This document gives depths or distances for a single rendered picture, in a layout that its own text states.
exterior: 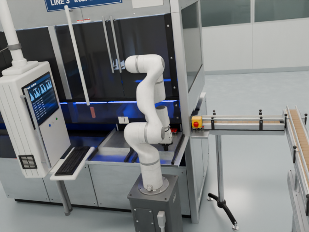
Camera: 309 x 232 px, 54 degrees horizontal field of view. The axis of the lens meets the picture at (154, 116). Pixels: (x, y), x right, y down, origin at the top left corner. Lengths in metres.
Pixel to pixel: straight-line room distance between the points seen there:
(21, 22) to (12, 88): 0.69
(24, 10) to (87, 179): 1.54
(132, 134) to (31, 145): 0.85
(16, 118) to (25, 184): 1.34
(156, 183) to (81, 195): 1.41
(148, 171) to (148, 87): 0.49
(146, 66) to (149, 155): 0.50
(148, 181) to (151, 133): 0.32
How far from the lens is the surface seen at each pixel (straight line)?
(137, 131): 1.66
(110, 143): 2.42
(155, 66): 1.65
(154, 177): 1.79
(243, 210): 3.00
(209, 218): 2.92
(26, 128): 2.20
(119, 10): 2.21
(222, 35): 6.75
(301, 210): 2.23
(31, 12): 2.56
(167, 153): 2.12
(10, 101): 2.17
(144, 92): 1.66
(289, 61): 6.92
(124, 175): 2.74
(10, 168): 3.41
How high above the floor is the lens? 1.97
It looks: 23 degrees down
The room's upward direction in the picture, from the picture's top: 8 degrees counter-clockwise
